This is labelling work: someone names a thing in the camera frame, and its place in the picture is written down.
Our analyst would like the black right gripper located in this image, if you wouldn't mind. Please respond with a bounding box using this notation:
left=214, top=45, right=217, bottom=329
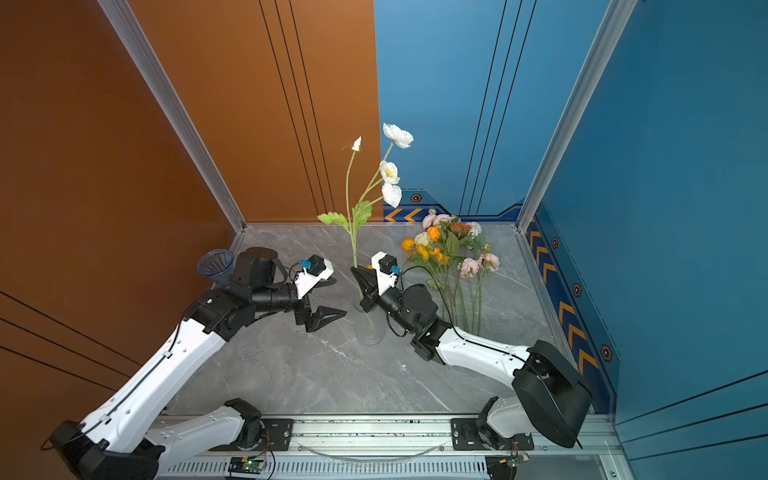
left=353, top=266, right=420, bottom=337

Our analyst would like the clear ribbed glass vase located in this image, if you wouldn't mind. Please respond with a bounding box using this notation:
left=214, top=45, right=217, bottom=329
left=354, top=297, right=386, bottom=346

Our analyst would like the white ranunculus flower stem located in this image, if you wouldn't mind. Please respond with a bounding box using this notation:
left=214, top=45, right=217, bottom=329
left=317, top=123, right=414, bottom=267

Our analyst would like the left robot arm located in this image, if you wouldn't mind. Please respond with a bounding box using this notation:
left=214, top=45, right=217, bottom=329
left=41, top=247, right=346, bottom=479

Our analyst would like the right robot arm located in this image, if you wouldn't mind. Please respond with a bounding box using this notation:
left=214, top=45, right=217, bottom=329
left=351, top=267, right=593, bottom=450

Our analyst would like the purple glass vase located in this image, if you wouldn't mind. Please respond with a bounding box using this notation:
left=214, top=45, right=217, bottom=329
left=196, top=249, right=235, bottom=286

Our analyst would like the pink rose flower stem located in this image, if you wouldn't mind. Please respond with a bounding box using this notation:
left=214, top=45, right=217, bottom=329
left=422, top=209, right=500, bottom=335

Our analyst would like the green circuit board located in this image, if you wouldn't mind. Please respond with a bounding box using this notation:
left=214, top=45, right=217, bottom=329
left=227, top=456, right=268, bottom=476

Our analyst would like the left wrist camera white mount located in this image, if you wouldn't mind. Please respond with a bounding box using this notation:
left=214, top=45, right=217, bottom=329
left=294, top=255, right=334, bottom=299

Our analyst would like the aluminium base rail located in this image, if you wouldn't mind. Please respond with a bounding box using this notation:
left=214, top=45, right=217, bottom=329
left=159, top=413, right=633, bottom=479

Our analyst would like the aluminium corner post left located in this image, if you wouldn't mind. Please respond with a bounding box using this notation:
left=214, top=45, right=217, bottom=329
left=98, top=0, right=247, bottom=233

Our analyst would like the aluminium corner post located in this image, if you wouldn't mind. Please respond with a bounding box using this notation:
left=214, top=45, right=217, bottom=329
left=98, top=0, right=247, bottom=233
left=516, top=0, right=638, bottom=234

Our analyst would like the aluminium corner post right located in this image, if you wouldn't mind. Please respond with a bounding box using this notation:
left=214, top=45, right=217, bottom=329
left=516, top=0, right=638, bottom=234

